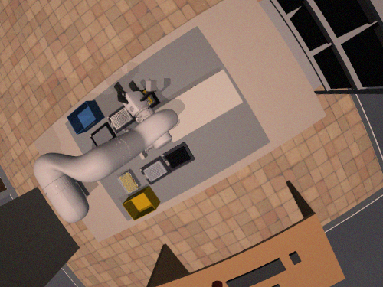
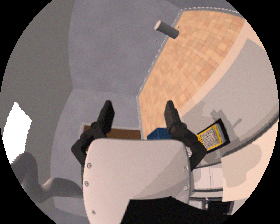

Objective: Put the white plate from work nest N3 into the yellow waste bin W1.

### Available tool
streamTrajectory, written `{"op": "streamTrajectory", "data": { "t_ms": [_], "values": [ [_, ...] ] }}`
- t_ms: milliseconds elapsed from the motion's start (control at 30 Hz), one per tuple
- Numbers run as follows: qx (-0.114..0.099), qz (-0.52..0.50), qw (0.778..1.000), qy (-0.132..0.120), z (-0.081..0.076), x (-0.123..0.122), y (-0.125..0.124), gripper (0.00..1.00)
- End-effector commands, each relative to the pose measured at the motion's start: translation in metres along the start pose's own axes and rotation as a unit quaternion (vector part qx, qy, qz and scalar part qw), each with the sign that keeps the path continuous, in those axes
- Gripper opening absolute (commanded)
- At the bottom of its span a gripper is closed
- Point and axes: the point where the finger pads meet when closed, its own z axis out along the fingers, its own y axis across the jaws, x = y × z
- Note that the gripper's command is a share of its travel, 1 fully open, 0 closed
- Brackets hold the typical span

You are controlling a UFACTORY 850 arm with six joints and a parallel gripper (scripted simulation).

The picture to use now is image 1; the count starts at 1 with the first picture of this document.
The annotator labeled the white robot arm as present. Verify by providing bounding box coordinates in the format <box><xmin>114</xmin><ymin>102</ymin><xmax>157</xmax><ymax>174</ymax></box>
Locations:
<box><xmin>34</xmin><ymin>108</ymin><xmax>178</xmax><ymax>223</ymax></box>

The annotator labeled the yellow open-top bin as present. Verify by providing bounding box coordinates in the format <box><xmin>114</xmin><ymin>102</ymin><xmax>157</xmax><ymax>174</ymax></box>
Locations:
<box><xmin>123</xmin><ymin>186</ymin><xmax>160</xmax><ymax>220</ymax></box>

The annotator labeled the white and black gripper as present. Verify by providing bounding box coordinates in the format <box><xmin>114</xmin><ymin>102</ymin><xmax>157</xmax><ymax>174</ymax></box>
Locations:
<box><xmin>114</xmin><ymin>81</ymin><xmax>150</xmax><ymax>117</ymax></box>

